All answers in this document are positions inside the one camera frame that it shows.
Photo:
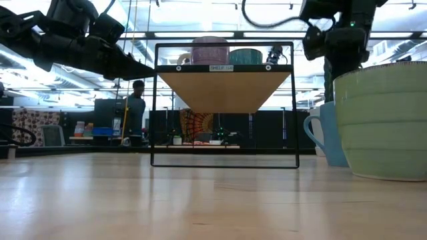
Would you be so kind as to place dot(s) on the teal mug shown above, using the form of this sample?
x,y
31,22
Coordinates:
x,y
245,56

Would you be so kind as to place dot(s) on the light green ceramic bowl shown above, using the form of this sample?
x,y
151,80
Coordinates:
x,y
383,126

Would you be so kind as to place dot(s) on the blue storage bin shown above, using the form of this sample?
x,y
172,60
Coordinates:
x,y
101,131

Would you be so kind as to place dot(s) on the light blue mug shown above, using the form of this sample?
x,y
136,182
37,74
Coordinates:
x,y
332,140

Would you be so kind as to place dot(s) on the person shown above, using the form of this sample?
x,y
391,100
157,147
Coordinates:
x,y
135,110

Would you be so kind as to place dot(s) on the dark green ribbed mug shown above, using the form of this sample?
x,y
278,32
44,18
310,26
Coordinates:
x,y
328,86

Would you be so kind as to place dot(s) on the small white jar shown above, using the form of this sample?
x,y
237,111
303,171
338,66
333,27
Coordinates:
x,y
177,140

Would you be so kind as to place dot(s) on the white shelf label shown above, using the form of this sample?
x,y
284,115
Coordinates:
x,y
221,68

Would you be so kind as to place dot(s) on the black frame wooden shelf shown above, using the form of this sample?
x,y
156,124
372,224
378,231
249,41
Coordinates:
x,y
223,91

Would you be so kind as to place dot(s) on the grey office chair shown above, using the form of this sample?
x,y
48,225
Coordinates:
x,y
53,136

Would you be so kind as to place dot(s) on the colourful mandala cloth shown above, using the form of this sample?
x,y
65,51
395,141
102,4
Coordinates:
x,y
197,125

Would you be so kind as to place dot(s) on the black device green lights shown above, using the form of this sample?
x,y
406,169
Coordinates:
x,y
221,133

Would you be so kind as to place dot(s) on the black low cabinet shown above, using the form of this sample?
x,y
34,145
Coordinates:
x,y
267,130

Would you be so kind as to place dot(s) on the black monitor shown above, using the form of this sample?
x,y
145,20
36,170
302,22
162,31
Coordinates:
x,y
106,111

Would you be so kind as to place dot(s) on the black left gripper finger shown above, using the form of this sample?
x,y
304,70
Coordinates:
x,y
130,68

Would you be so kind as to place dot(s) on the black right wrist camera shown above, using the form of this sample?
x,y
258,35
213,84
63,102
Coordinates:
x,y
313,43

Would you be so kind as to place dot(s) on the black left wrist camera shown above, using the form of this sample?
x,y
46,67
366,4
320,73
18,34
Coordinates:
x,y
76,16

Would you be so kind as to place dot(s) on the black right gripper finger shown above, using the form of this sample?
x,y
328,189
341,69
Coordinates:
x,y
342,73

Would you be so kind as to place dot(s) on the translucent storage jar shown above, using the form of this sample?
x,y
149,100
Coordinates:
x,y
89,130
79,129

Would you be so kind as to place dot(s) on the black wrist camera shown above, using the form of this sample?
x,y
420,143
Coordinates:
x,y
76,16
313,43

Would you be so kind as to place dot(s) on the black overhead frame bar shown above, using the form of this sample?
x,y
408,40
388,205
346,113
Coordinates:
x,y
267,34

